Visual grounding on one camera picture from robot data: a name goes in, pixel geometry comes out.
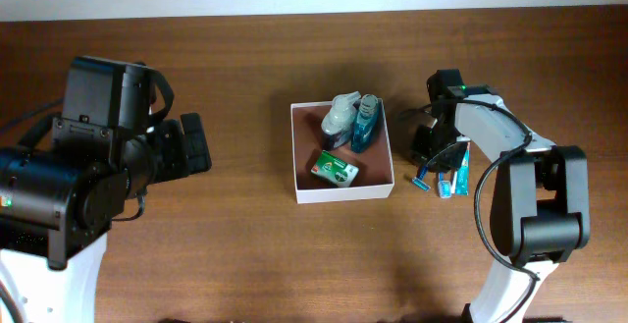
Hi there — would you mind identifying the blue white toothbrush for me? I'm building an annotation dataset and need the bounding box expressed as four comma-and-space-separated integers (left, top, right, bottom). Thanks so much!
437, 173, 452, 199

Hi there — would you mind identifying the white square cardboard box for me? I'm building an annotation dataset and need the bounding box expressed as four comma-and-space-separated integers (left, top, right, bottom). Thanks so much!
290, 101, 395, 204

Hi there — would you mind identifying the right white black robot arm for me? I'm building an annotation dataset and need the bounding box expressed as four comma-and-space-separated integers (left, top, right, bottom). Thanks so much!
400, 69, 591, 323

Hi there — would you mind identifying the clear spray bottle dark liquid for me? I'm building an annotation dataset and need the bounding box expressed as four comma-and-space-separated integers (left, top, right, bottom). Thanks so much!
321, 91, 361, 151

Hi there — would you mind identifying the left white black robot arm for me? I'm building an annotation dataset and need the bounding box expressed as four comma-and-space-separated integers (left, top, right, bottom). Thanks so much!
1, 56, 212, 322

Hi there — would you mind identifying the green white soap box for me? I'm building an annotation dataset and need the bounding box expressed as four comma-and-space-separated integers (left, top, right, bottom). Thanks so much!
311, 150, 359, 188

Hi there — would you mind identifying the teal mouthwash bottle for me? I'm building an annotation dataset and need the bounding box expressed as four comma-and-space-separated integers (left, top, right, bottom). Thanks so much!
350, 94, 379, 153

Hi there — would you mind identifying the blue disposable razor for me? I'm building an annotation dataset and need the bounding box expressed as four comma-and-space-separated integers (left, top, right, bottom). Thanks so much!
411, 163, 431, 191

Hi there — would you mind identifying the teal white toothpaste tube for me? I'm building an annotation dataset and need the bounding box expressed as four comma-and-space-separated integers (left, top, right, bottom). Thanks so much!
451, 145, 470, 195

